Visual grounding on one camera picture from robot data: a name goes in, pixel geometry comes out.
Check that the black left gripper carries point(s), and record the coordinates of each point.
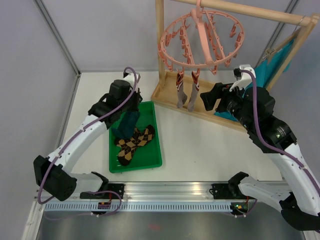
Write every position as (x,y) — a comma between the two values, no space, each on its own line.
(136,96)

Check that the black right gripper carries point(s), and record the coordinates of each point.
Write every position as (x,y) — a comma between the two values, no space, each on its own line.
(209,98)

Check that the grey sock red striped cuff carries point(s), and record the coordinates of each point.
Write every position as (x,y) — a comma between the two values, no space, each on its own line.
(182,97)

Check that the pink hanger clip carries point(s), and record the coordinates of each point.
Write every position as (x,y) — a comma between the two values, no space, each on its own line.
(195,74)
(180,72)

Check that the dark teal christmas sock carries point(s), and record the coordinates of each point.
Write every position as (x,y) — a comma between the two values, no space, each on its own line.
(127,125)

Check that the pink round clip hanger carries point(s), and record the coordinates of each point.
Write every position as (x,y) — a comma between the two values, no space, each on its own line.
(210,42)

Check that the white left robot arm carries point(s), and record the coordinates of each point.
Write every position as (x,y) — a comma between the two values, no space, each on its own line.
(53,173)

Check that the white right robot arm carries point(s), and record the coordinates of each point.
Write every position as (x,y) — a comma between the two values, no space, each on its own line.
(299,206)

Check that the wooden hanging rack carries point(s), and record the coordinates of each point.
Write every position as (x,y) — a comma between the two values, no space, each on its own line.
(165,93)

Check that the brown argyle sock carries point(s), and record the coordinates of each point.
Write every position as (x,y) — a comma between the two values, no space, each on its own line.
(128,148)
(139,138)

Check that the green plastic tray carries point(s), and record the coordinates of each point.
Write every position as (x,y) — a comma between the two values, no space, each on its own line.
(145,157)

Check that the teal cloth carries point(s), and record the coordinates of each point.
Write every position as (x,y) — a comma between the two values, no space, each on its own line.
(265,70)

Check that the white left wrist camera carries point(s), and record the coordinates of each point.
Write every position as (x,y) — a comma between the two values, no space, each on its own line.
(132,76)

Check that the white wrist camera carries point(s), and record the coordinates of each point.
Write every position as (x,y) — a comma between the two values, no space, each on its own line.
(132,76)
(243,79)

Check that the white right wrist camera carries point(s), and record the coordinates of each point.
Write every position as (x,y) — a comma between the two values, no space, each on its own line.
(243,79)

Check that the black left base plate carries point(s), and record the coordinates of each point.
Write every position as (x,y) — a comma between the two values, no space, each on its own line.
(111,187)

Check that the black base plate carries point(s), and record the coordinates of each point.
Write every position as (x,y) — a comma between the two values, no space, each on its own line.
(223,191)
(111,187)

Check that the aluminium mounting rail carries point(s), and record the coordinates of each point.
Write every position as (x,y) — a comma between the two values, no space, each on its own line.
(160,190)

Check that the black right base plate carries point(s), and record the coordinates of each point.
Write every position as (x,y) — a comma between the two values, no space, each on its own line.
(223,191)

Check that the white slotted cable duct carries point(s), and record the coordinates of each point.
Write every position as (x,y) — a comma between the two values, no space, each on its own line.
(136,206)

